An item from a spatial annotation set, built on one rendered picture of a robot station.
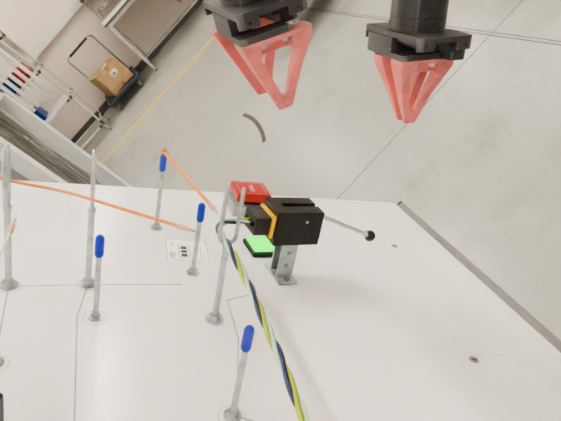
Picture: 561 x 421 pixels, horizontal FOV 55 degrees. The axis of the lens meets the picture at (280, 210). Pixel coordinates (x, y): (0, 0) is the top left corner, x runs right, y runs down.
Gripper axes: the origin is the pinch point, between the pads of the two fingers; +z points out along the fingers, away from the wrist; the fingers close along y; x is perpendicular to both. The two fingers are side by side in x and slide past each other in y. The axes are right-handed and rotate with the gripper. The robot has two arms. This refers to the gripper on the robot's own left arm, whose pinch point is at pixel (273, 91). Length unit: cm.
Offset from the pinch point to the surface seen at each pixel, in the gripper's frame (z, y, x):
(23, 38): 114, -796, -70
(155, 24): 149, -784, 108
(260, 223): 12.6, 1.8, -5.4
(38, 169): 19, -53, -30
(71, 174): 36, -88, -29
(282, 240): 15.4, 2.4, -3.7
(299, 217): 13.5, 2.4, -1.2
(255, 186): 19.7, -17.8, 0.0
